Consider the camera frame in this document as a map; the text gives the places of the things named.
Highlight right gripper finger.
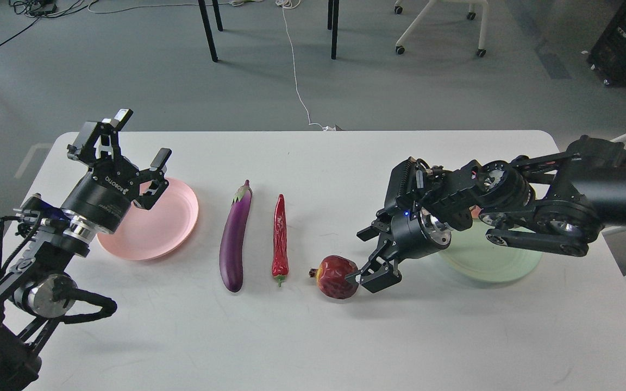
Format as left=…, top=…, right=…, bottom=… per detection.
left=356, top=217, right=392, bottom=242
left=345, top=238, right=402, bottom=294

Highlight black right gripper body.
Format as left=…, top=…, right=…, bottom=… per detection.
left=386, top=210, right=452, bottom=261

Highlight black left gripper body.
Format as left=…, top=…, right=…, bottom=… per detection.
left=61, top=163, right=139, bottom=234

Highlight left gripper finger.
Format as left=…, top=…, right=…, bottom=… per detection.
left=132, top=148, right=172, bottom=210
left=67, top=109, right=134, bottom=169

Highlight red pomegranate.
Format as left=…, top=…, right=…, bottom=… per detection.
left=309, top=255, right=359, bottom=300

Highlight red chili pepper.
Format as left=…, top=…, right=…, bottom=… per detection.
left=271, top=194, right=289, bottom=287

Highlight purple eggplant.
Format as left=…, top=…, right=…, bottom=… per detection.
left=219, top=180, right=253, bottom=293

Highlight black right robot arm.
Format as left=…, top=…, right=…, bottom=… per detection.
left=345, top=136, right=626, bottom=293

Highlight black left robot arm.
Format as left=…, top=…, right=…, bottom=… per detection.
left=0, top=109, right=171, bottom=390

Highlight pink plate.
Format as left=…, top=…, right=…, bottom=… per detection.
left=97, top=178, right=199, bottom=261

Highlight green plate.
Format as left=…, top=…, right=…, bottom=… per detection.
left=438, top=219, right=542, bottom=283

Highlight white office chair base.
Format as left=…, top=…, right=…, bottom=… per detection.
left=393, top=0, right=490, bottom=58

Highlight black table legs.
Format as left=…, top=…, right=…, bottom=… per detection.
left=197, top=0, right=340, bottom=62

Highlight black cables on floor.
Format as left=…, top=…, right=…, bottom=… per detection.
left=0, top=0, right=102, bottom=64

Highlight white cable on floor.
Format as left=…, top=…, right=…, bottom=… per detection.
left=88, top=0, right=337, bottom=132

